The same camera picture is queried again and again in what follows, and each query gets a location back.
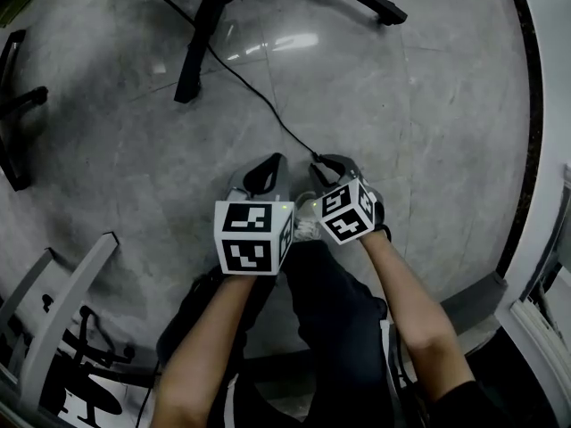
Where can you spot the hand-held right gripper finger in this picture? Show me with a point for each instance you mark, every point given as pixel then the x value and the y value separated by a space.
pixel 322 181
pixel 350 167

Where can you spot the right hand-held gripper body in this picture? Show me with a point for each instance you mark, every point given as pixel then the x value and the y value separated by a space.
pixel 352 221

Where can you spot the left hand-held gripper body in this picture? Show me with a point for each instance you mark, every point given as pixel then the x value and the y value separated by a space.
pixel 245 239

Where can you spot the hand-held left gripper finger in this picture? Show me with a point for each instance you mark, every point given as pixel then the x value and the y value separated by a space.
pixel 241 178
pixel 283 181

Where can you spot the person's right forearm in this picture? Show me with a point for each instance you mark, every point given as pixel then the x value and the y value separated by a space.
pixel 415 310

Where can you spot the person's left forearm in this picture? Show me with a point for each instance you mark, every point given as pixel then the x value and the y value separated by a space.
pixel 201 350

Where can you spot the person's white shoe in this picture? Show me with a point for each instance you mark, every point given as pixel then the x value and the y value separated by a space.
pixel 305 227

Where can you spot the person's black trousers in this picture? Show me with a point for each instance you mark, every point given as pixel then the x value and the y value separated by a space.
pixel 330 310

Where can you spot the black TV floor stand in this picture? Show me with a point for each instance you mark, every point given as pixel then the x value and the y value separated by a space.
pixel 201 51

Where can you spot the person's black shirt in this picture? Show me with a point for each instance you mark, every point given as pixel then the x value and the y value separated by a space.
pixel 473 408

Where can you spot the black floor stand base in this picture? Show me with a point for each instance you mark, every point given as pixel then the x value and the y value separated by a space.
pixel 27 98

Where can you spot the grey metal frame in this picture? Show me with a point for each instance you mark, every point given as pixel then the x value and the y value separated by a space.
pixel 67 301

